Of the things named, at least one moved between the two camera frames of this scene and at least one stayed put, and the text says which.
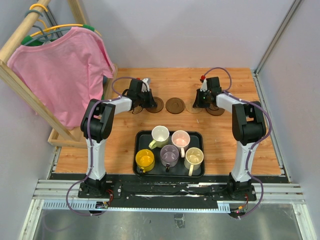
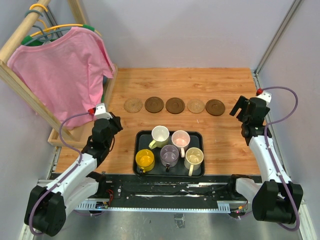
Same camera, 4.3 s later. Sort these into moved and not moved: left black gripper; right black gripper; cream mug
Moved: right black gripper; left black gripper
Not moved: cream mug
